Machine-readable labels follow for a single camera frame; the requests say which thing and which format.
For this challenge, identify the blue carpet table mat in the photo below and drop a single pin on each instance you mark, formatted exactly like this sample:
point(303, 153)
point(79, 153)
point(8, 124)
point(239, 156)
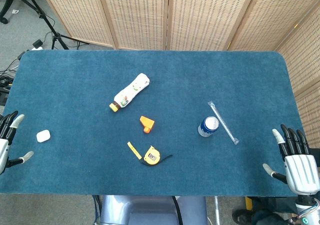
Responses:
point(75, 85)

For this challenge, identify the wicker folding screen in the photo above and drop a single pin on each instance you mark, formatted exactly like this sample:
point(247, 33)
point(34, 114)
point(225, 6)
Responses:
point(200, 15)

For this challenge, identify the black tripod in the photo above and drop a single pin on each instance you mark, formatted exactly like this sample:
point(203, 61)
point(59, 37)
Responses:
point(57, 37)

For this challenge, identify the black office chair base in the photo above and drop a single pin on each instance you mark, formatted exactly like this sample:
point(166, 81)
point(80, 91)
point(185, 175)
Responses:
point(7, 5)

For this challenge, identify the wrapped drinking straw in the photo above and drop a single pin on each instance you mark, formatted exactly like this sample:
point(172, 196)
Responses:
point(222, 122)

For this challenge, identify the white paper scrap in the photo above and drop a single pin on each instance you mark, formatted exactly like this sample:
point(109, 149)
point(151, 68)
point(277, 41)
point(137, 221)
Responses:
point(15, 11)

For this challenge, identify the white power strip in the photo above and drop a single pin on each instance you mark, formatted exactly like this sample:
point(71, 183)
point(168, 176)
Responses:
point(37, 48)

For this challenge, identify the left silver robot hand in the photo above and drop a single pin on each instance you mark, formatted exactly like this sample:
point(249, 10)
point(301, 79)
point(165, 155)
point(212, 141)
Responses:
point(5, 147)

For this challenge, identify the black shoe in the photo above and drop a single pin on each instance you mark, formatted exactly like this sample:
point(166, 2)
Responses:
point(241, 216)

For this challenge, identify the blue and white can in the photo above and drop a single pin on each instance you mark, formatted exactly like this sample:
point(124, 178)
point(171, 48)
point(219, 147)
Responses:
point(208, 127)

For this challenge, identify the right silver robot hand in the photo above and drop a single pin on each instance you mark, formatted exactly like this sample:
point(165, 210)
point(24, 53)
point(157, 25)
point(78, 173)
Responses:
point(301, 170)

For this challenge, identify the black power adapter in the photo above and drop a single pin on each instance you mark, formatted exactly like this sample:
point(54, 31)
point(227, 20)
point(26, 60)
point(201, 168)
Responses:
point(37, 43)

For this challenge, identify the grey-blue robot torso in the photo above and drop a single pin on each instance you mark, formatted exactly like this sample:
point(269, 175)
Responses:
point(150, 210)

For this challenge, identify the yellow tape measure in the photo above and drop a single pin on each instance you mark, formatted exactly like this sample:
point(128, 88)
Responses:
point(152, 157)

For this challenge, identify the white bottle with yellow cap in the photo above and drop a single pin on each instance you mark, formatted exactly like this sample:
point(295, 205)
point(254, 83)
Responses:
point(130, 91)

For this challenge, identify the orange plastic block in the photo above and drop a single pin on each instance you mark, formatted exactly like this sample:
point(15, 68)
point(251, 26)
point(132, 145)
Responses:
point(147, 122)

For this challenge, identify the small white earbud case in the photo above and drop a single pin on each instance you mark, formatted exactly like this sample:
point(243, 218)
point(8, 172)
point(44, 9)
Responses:
point(43, 136)

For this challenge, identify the metal table leg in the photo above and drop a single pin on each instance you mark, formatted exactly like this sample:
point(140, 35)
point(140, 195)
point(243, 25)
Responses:
point(217, 210)

